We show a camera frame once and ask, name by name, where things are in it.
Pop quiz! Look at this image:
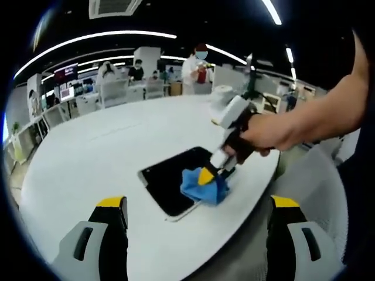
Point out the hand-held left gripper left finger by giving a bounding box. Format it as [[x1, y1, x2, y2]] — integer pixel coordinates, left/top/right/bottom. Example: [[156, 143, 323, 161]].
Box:
[[51, 195, 129, 281]]

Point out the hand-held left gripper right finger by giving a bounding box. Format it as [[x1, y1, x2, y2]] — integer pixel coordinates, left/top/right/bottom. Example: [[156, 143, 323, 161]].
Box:
[[266, 195, 338, 281]]

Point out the blue cleaning cloth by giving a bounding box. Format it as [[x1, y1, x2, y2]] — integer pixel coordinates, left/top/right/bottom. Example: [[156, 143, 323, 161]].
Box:
[[180, 166, 231, 207]]

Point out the black tablet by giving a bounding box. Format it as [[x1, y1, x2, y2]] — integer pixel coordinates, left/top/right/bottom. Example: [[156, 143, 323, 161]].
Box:
[[137, 146, 219, 222]]

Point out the person's right hand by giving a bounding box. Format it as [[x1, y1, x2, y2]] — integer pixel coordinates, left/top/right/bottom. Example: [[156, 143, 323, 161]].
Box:
[[222, 112, 297, 165]]

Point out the white partition panel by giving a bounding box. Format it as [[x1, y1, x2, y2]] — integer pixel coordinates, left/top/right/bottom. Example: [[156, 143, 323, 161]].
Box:
[[211, 66, 250, 97]]

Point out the white framed cabinet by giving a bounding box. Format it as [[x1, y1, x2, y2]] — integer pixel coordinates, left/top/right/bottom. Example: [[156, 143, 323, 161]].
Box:
[[262, 93, 282, 114]]

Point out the grey green machine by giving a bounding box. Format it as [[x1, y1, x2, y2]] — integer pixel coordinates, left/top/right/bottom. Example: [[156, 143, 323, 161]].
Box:
[[245, 54, 259, 97]]

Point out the white mesh chair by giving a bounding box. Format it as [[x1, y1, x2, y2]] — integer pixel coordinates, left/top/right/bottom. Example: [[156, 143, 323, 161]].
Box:
[[281, 146, 349, 264]]

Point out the white background office chair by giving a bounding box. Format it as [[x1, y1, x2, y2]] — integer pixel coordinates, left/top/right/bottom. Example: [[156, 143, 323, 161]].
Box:
[[145, 79, 165, 100], [99, 80, 129, 108]]

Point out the person's dark clothing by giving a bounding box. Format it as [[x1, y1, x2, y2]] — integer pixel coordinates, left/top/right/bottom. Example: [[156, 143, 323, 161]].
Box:
[[336, 125, 375, 264]]

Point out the yellow green bag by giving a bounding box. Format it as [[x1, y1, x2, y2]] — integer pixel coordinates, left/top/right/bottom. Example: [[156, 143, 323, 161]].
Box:
[[13, 137, 26, 163]]

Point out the white low shelf unit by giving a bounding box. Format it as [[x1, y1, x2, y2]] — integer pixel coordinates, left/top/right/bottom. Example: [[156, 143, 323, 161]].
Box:
[[4, 116, 49, 165]]

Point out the long curved ceiling light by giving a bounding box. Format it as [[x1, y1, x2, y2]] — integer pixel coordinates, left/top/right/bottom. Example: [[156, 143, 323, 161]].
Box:
[[13, 31, 178, 80]]

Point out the ceiling air conditioner vent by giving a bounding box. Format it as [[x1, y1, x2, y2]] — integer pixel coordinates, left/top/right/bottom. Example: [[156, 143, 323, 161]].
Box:
[[88, 0, 138, 20]]

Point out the red display screen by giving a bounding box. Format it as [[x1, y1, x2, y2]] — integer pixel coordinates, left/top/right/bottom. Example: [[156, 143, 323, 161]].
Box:
[[53, 63, 79, 81]]

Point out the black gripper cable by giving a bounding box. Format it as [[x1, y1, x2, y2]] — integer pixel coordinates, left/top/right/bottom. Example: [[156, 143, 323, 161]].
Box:
[[251, 90, 279, 114]]

